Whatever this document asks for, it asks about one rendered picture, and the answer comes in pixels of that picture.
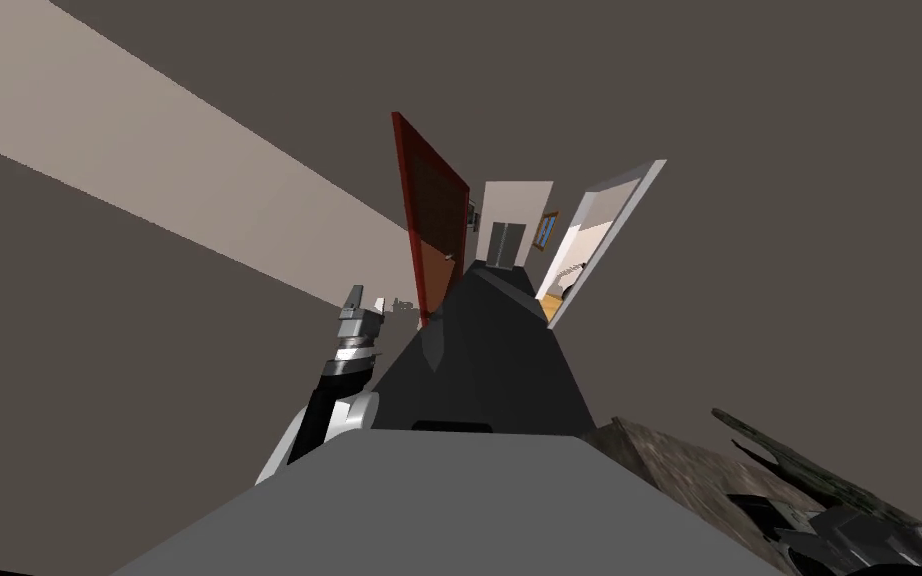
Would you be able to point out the red door leaf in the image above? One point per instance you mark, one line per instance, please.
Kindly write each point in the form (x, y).
(433, 224)

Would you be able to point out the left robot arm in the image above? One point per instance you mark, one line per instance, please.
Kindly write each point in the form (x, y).
(325, 404)

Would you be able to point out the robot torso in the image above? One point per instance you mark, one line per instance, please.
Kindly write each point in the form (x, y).
(445, 512)

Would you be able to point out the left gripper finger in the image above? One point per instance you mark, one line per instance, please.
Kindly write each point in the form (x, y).
(378, 306)
(354, 298)

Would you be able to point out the wooden framed wall picture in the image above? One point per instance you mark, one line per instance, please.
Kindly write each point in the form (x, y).
(546, 231)

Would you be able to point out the dark green houseplant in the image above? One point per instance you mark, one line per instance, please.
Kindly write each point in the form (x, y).
(821, 496)

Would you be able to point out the grey double door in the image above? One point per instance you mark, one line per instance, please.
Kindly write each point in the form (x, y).
(506, 245)

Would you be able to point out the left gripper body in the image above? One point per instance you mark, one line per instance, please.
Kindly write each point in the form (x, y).
(358, 324)

